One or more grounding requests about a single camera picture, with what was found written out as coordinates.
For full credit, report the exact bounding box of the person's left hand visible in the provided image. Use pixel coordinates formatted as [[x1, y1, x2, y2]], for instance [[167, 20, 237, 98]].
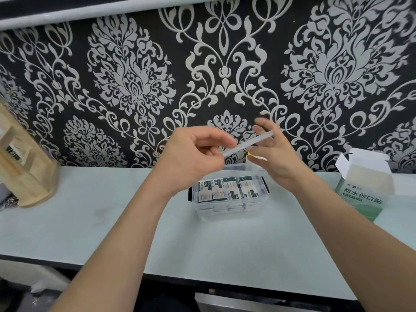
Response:
[[153, 126, 238, 195]]

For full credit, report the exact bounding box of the person's right hand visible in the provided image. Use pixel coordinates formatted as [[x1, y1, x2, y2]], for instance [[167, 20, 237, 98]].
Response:
[[247, 117, 309, 192]]

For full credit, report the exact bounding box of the clear plastic box lid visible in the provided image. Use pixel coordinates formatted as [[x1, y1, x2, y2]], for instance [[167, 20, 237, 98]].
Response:
[[221, 131, 274, 158]]

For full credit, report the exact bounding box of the green white cardboard carton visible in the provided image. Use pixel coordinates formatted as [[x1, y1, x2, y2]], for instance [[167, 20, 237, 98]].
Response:
[[335, 147, 416, 222]]

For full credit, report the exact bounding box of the person's left forearm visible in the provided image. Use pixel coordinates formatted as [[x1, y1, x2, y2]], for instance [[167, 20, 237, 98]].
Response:
[[50, 178, 173, 312]]

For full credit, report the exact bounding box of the person's right forearm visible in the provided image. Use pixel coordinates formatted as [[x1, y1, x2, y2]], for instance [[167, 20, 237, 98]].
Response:
[[289, 172, 416, 312]]

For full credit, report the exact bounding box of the crumpled plastic bag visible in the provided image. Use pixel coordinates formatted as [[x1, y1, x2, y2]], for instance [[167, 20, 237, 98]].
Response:
[[19, 279, 64, 312]]

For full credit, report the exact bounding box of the white wall rail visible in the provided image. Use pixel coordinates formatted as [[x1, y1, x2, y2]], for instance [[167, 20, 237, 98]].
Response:
[[0, 0, 241, 31]]

